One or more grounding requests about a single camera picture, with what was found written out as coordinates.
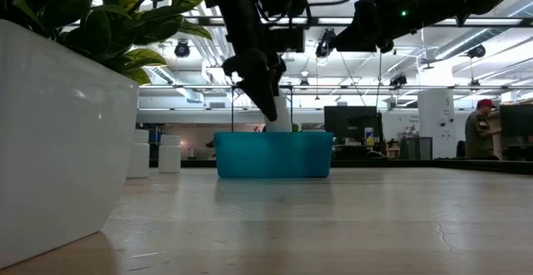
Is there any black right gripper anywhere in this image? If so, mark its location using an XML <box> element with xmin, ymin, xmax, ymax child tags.
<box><xmin>328</xmin><ymin>0</ymin><xmax>417</xmax><ymax>54</ymax></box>

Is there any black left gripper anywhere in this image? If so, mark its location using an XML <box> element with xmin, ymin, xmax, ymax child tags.
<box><xmin>221</xmin><ymin>47</ymin><xmax>289</xmax><ymax>123</ymax></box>

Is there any white pill bottle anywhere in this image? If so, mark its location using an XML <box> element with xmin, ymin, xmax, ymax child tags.
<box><xmin>126</xmin><ymin>128</ymin><xmax>151</xmax><ymax>179</ymax></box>
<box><xmin>157</xmin><ymin>134</ymin><xmax>182</xmax><ymax>174</ymax></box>
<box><xmin>263</xmin><ymin>94</ymin><xmax>293</xmax><ymax>133</ymax></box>

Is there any blue plastic basket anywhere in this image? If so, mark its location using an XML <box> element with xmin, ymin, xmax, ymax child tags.
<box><xmin>213</xmin><ymin>131</ymin><xmax>335</xmax><ymax>180</ymax></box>

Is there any black monitor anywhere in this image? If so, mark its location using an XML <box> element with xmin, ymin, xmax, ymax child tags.
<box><xmin>323</xmin><ymin>105</ymin><xmax>383</xmax><ymax>143</ymax></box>
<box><xmin>498</xmin><ymin>103</ymin><xmax>533</xmax><ymax>139</ymax></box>

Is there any white column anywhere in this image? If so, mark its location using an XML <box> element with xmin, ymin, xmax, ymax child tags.
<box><xmin>417</xmin><ymin>87</ymin><xmax>457</xmax><ymax>160</ymax></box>

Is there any grey cabinet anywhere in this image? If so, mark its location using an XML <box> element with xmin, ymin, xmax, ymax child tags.
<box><xmin>399</xmin><ymin>136</ymin><xmax>434</xmax><ymax>161</ymax></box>

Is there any person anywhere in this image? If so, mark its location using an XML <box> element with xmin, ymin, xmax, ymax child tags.
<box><xmin>464</xmin><ymin>98</ymin><xmax>503</xmax><ymax>161</ymax></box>

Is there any green artificial plant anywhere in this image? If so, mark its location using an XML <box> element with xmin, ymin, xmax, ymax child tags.
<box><xmin>0</xmin><ymin>0</ymin><xmax>253</xmax><ymax>87</ymax></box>

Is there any white plant pot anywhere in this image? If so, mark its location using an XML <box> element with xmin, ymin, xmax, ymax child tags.
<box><xmin>0</xmin><ymin>18</ymin><xmax>141</xmax><ymax>271</ymax></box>

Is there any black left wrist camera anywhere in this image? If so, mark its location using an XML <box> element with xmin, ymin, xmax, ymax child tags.
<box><xmin>266</xmin><ymin>27</ymin><xmax>306</xmax><ymax>54</ymax></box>

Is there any black ceiling camera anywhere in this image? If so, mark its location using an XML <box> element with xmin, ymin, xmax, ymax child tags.
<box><xmin>466</xmin><ymin>43</ymin><xmax>487</xmax><ymax>59</ymax></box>
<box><xmin>173</xmin><ymin>40</ymin><xmax>192</xmax><ymax>58</ymax></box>

